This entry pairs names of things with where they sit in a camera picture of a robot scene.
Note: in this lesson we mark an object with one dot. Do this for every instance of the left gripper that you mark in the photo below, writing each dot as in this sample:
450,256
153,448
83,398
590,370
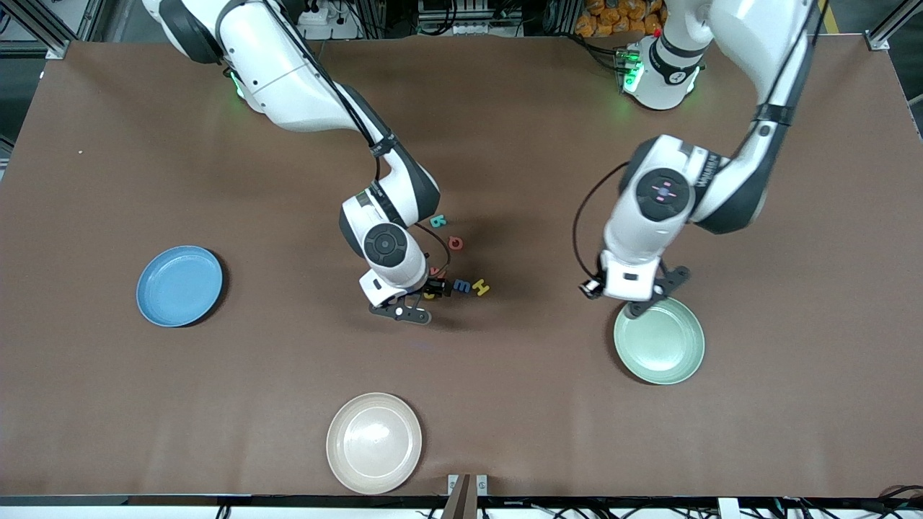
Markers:
591,288

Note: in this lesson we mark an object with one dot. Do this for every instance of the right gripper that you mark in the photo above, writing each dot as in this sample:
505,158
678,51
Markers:
439,286

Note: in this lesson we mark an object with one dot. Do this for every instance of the blue lowercase letter m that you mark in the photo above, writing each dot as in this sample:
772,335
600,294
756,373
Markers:
457,286

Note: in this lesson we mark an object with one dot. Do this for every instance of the yellow capital letter H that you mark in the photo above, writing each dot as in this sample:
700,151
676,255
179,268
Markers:
481,287

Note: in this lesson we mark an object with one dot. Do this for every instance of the pink-red capital letter Q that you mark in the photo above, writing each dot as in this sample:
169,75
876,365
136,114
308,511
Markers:
450,242

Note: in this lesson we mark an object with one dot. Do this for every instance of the teal capital letter R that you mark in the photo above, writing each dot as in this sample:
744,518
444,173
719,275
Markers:
438,221

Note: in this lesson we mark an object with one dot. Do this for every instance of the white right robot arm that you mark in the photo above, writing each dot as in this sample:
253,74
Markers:
288,79

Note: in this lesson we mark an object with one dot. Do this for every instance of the pale green plate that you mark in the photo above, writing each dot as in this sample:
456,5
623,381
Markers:
660,346

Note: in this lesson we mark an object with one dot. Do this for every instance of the beige plate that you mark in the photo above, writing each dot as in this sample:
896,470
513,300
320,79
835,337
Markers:
373,443

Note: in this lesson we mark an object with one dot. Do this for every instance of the white power strip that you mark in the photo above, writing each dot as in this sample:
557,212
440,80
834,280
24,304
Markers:
339,29
476,29

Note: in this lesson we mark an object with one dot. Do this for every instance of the blue plate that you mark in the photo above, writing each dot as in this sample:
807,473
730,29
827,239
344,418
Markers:
180,288

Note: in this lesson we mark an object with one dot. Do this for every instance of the orange snack bag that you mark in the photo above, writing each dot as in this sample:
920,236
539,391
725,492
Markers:
613,21

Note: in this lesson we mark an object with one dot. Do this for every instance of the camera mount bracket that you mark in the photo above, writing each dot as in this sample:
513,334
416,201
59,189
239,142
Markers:
461,501

